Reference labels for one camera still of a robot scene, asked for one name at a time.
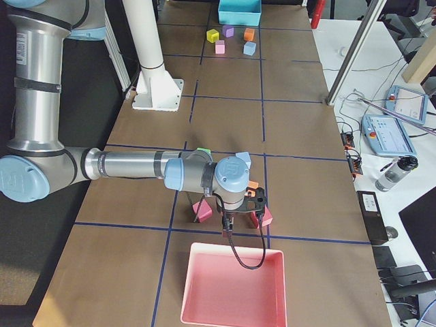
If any yellow foam block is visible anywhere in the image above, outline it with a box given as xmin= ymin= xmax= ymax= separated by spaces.
xmin=206 ymin=29 xmax=219 ymax=44

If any red plastic bin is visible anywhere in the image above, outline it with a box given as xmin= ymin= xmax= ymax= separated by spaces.
xmin=181 ymin=243 xmax=287 ymax=326

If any orange foam block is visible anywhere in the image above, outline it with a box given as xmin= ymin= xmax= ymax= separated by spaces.
xmin=248 ymin=181 xmax=259 ymax=189
xmin=243 ymin=28 xmax=255 ymax=42

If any red cylinder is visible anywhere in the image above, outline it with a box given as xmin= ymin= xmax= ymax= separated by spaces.
xmin=311 ymin=0 xmax=326 ymax=29

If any pink foam block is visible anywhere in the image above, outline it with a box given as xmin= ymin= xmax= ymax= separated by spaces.
xmin=215 ymin=40 xmax=225 ymax=55

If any far teach pendant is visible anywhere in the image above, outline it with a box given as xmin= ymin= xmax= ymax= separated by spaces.
xmin=385 ymin=85 xmax=429 ymax=125

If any white camera mast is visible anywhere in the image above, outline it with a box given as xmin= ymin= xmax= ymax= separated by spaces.
xmin=123 ymin=0 xmax=184 ymax=112

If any light blue foam block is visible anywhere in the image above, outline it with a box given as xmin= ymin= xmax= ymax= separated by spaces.
xmin=243 ymin=42 xmax=257 ymax=56
xmin=235 ymin=152 xmax=251 ymax=169

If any black power box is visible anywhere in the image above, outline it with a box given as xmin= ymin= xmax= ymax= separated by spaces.
xmin=356 ymin=191 xmax=388 ymax=245

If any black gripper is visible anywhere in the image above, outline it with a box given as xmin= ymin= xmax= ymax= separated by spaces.
xmin=221 ymin=211 xmax=234 ymax=238

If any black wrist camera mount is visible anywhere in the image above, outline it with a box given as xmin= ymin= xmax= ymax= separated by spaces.
xmin=236 ymin=187 xmax=267 ymax=215

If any blue plastic bin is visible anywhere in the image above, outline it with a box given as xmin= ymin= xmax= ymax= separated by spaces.
xmin=218 ymin=0 xmax=262 ymax=27

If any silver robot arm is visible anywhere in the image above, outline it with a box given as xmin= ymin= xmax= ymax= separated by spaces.
xmin=1 ymin=1 xmax=262 ymax=236

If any teach pendant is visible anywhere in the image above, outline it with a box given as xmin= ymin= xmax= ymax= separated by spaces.
xmin=385 ymin=85 xmax=429 ymax=125
xmin=362 ymin=114 xmax=416 ymax=157

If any aluminium frame post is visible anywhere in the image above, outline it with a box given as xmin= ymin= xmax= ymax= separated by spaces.
xmin=326 ymin=0 xmax=387 ymax=106

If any purple foam block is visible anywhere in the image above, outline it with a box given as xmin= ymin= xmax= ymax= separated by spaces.
xmin=222 ymin=25 xmax=234 ymax=38

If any black camera cable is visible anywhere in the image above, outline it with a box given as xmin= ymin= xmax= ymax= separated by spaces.
xmin=217 ymin=197 xmax=267 ymax=270

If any near teach pendant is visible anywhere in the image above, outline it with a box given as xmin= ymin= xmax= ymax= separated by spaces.
xmin=362 ymin=114 xmax=416 ymax=157

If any far orange foam block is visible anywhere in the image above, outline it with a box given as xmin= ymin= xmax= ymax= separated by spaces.
xmin=243 ymin=28 xmax=255 ymax=42

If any clear water bottle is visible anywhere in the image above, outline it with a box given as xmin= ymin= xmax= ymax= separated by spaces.
xmin=375 ymin=155 xmax=418 ymax=192

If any green foam block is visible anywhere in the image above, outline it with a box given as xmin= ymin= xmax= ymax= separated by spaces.
xmin=196 ymin=147 xmax=211 ymax=154

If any red foam block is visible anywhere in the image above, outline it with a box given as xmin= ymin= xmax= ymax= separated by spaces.
xmin=250 ymin=206 xmax=273 ymax=229
xmin=192 ymin=200 xmax=213 ymax=223

